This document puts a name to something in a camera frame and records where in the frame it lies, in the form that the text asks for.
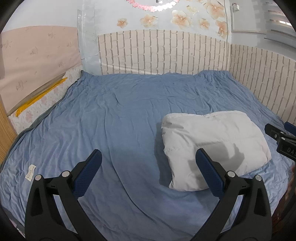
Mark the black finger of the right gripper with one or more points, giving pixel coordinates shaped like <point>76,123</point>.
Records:
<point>290,128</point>
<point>275,133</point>

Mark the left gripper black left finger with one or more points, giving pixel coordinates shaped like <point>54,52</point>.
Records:
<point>53,211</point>

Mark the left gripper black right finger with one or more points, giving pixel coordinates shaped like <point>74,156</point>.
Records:
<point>242,212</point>

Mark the light grey puffer jacket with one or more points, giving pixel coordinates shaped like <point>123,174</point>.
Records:
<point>228,137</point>

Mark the white fabric label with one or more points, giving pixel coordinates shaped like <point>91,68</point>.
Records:
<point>30,173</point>

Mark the blue bed sheet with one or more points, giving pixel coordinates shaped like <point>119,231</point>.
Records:
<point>120,115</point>

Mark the wooden side board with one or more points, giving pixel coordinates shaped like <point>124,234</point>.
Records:
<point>7,133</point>

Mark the pink padded headboard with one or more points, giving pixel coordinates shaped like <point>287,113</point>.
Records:
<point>33,56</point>

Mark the clear plastic sheet roll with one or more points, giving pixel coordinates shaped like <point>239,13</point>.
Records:
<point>88,39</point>

